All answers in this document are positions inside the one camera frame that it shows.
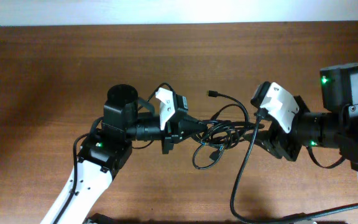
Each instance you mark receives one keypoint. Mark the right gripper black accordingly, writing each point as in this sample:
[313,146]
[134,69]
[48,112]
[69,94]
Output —
[279,143]

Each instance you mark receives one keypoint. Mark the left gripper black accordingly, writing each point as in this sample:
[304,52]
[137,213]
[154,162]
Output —
[173,131]

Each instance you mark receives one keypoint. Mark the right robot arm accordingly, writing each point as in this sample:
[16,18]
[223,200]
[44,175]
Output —
[337,128]

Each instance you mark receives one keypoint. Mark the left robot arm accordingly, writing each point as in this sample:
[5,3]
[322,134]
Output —
[102,152]

